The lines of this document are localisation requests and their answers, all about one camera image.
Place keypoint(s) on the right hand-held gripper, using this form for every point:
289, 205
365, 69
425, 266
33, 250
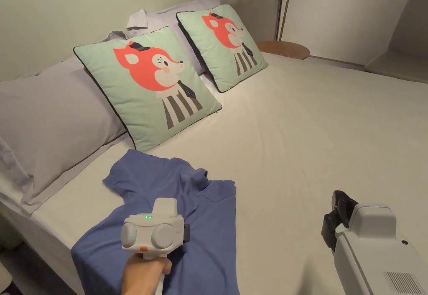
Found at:
378, 254

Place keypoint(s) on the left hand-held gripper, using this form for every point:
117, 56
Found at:
152, 233

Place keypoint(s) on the blue shirt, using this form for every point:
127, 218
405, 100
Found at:
207, 241

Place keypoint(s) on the person's left hand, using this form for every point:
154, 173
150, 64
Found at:
140, 273

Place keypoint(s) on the bed with beige sheet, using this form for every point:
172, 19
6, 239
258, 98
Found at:
301, 124

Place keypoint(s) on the mint fox print cushion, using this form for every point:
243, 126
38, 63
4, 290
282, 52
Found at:
224, 44
147, 87

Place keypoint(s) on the grey pillow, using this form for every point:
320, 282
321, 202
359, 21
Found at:
53, 117
167, 17

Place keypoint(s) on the white pillow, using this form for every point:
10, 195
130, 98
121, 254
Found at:
10, 167

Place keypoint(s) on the white crumpled garment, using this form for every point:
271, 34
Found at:
137, 18

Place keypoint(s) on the brass floor lamp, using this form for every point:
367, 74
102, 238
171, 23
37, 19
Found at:
287, 7

